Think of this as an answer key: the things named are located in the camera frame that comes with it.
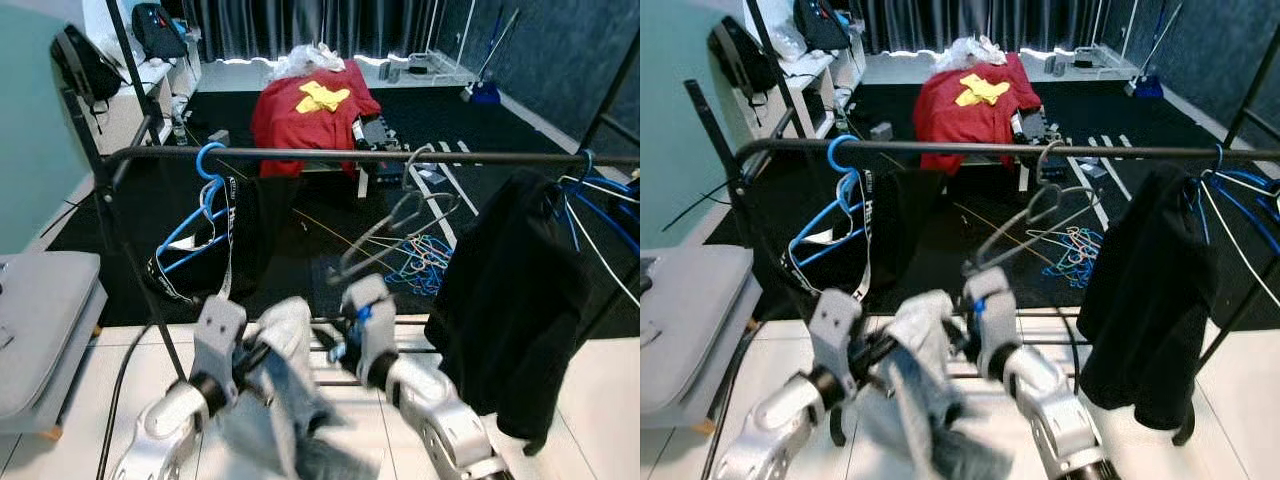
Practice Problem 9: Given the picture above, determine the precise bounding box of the white wire hanger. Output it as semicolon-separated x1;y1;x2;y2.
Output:
560;178;641;306
1198;178;1280;311

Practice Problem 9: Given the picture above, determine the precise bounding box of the white metal frame stand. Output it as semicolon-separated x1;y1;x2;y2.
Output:
380;0;479;87
1040;0;1138;81

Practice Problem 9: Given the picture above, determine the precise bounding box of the white shelf unit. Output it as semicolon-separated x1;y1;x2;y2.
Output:
85;50;201;156
750;45;866;141

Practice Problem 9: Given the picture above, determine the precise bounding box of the black bag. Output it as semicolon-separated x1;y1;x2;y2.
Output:
132;3;189;59
793;0;851;51

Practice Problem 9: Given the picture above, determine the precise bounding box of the red cloth with yellow star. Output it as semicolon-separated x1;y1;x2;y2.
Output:
250;58;383;179
912;52;1043;173

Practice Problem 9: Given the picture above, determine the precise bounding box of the white plastic bag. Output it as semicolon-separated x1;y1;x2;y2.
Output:
935;35;1011;73
270;42;346;81

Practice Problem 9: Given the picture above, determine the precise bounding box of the black floor mat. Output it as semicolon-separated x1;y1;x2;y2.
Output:
690;80;1280;321
45;85;641;331

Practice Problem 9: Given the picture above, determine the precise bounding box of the blue wire hanger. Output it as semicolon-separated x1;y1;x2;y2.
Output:
545;150;641;256
790;135;863;266
155;142;233;276
1205;170;1280;256
1185;145;1280;251
565;175;641;256

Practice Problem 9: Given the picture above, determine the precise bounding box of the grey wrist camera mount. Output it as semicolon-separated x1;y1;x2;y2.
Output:
340;275;401;386
962;267;1021;376
808;290;863;376
192;295;248;381

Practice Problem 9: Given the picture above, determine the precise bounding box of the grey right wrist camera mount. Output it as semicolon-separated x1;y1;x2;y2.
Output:
340;275;401;386
962;267;1021;376

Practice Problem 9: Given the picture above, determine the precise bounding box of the black metal clothes rack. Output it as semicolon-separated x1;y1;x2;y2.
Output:
60;0;641;456
683;0;1280;446

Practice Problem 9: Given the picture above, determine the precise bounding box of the grey clothes hanger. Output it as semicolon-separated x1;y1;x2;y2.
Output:
328;143;463;291
962;140;1101;276

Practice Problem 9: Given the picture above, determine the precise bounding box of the white floor tape strip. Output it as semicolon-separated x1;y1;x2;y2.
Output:
1066;155;1111;233
408;160;459;249
432;140;481;216

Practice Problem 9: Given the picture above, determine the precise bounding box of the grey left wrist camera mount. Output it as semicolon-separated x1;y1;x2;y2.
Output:
808;290;863;376
192;295;248;381

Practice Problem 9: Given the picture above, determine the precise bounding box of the orange floor cable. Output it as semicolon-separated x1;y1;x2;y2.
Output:
955;200;1061;256
295;205;401;263

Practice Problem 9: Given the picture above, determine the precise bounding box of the black shirt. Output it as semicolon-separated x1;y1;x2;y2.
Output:
1078;163;1223;431
425;170;591;451

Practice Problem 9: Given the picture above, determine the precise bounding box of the blue broom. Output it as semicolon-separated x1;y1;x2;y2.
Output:
1125;2;1186;99
462;8;521;105

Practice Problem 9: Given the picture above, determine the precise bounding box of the dark curtain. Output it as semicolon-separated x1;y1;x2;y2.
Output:
180;0;471;61
845;0;1131;53

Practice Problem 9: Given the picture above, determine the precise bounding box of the pile of blue wire hangers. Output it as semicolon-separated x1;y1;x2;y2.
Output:
1040;225;1101;289
385;233;456;298

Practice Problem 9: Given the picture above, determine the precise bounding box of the grey ottoman stool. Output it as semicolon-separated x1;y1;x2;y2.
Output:
640;245;753;431
0;252;109;436

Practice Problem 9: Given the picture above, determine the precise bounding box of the black backpack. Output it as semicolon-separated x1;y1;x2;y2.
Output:
50;25;126;109
708;15;779;99

